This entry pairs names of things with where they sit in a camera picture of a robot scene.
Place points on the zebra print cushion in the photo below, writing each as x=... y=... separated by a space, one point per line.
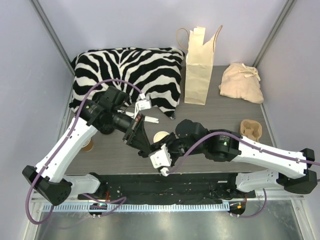
x=155 y=71

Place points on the single brown paper cup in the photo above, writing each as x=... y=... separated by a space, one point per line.
x=159 y=136

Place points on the white paper straw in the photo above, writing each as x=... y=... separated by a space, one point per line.
x=147 y=118

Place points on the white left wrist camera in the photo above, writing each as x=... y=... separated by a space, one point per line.
x=141 y=105

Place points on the cream paper bag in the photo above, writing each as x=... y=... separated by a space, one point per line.
x=199 y=62

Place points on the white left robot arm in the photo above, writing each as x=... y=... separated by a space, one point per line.
x=99 y=115

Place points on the white slotted cable duct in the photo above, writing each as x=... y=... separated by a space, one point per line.
x=94 y=207

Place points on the brown paper cups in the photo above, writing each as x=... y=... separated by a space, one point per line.
x=88 y=145

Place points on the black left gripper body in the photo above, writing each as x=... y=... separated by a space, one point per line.
x=133 y=128

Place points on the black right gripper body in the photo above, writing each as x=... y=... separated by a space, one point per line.
x=167 y=143

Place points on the black lid stack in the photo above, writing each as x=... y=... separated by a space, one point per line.
x=106 y=130

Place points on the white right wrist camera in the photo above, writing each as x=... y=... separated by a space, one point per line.
x=161 y=160

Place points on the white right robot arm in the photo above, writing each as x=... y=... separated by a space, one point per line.
x=283 y=169

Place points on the beige cloth drawstring pouch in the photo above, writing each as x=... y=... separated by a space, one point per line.
x=240 y=81

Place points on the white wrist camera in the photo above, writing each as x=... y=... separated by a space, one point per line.
x=141 y=105
x=161 y=160

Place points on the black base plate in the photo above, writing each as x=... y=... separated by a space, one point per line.
x=175 y=189

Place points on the cardboard cup carrier tray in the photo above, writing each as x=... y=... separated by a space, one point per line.
x=251 y=129

